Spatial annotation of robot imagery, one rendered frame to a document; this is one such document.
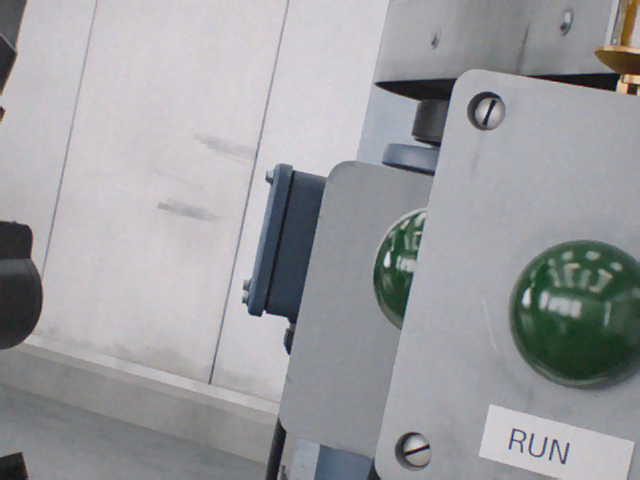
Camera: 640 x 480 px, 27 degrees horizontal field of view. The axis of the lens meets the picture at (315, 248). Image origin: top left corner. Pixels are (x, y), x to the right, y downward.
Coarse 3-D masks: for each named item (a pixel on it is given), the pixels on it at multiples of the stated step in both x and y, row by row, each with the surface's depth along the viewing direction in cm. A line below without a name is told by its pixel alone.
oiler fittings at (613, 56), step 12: (600, 48) 34; (612, 48) 34; (624, 48) 33; (636, 48) 33; (600, 60) 35; (612, 60) 34; (624, 60) 34; (636, 60) 33; (624, 72) 34; (636, 72) 34; (624, 84) 34; (636, 84) 34
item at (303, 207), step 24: (288, 168) 77; (288, 192) 77; (312, 192) 77; (264, 216) 82; (288, 216) 77; (312, 216) 77; (264, 240) 77; (288, 240) 77; (312, 240) 77; (264, 264) 77; (288, 264) 77; (264, 288) 77; (288, 288) 77; (288, 312) 77; (288, 336) 81
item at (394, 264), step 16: (400, 224) 29; (416, 224) 29; (384, 240) 30; (400, 240) 29; (416, 240) 29; (384, 256) 29; (400, 256) 29; (416, 256) 29; (384, 272) 29; (400, 272) 29; (384, 288) 29; (400, 288) 29; (384, 304) 29; (400, 304) 29; (400, 320) 29
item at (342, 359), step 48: (336, 192) 75; (384, 192) 74; (336, 240) 75; (336, 288) 75; (336, 336) 75; (384, 336) 74; (288, 384) 76; (336, 384) 75; (384, 384) 74; (288, 432) 76; (336, 432) 75
